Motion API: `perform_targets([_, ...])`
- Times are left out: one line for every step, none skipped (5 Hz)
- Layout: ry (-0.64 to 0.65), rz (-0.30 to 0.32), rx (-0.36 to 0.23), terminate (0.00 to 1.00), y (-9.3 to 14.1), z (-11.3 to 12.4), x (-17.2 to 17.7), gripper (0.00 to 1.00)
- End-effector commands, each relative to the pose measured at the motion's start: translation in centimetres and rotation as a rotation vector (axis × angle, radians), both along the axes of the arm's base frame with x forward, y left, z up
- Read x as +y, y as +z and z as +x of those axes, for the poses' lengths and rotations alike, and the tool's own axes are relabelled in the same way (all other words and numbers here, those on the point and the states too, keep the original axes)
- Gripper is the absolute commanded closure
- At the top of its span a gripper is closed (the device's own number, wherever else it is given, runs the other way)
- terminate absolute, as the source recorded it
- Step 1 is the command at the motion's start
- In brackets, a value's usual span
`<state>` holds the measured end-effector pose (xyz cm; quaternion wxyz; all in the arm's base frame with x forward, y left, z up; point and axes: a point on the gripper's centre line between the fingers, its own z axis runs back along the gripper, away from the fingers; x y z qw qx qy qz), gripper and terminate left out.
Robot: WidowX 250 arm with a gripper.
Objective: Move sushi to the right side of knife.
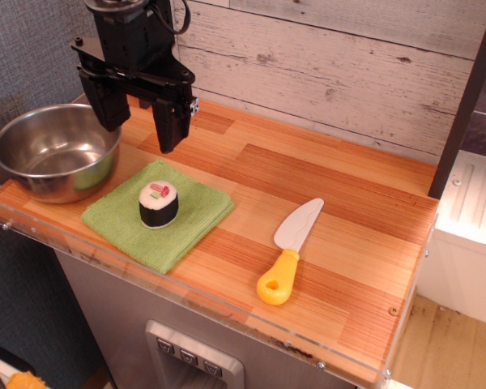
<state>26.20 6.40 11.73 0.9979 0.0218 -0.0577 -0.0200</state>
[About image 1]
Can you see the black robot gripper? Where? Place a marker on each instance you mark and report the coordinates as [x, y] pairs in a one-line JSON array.
[[133, 54]]

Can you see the plush sushi roll toy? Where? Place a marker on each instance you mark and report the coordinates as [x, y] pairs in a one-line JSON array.
[[158, 204]]

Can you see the stainless steel bowl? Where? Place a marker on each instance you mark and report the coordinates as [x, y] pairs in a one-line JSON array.
[[59, 153]]

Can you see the green folded cloth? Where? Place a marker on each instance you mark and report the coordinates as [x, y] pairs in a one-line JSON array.
[[116, 217]]

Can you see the silver dispenser button panel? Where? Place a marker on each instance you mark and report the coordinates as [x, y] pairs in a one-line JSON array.
[[181, 361]]

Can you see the white toy sink unit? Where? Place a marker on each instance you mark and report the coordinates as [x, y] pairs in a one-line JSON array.
[[453, 272]]

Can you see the clear acrylic edge guard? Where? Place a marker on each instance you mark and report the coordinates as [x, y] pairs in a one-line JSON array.
[[339, 328]]

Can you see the yellow handled toy knife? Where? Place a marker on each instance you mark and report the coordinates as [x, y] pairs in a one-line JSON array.
[[275, 286]]

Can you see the dark right shelf post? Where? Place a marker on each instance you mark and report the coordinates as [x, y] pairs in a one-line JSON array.
[[458, 130]]

